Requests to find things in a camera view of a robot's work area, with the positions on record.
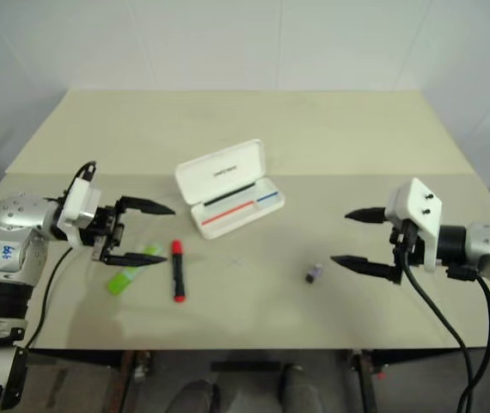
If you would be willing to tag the white hard pencil case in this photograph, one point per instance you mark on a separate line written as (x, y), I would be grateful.
(219, 176)

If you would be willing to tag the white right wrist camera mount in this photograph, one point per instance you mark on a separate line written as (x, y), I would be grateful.
(417, 202)

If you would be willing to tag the black pen with red caps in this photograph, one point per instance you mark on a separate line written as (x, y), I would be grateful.
(178, 275)

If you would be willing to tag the rusty metal table leg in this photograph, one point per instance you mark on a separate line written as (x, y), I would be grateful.
(135, 378)
(365, 378)

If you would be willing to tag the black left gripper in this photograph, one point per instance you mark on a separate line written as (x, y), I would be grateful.
(107, 226)

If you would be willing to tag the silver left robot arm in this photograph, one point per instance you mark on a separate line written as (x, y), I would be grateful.
(13, 213)

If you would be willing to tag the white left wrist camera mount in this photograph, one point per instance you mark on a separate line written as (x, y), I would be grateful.
(77, 198)

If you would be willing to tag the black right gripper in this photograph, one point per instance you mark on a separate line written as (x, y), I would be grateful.
(419, 251)

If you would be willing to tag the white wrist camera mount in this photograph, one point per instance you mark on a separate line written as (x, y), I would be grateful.
(77, 198)
(417, 202)

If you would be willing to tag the green highlighter pen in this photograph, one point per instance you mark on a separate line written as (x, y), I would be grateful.
(120, 281)

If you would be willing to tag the black table frame rail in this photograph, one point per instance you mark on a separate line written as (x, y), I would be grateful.
(271, 353)

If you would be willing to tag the small purple eraser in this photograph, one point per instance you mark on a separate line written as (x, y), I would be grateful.
(314, 273)

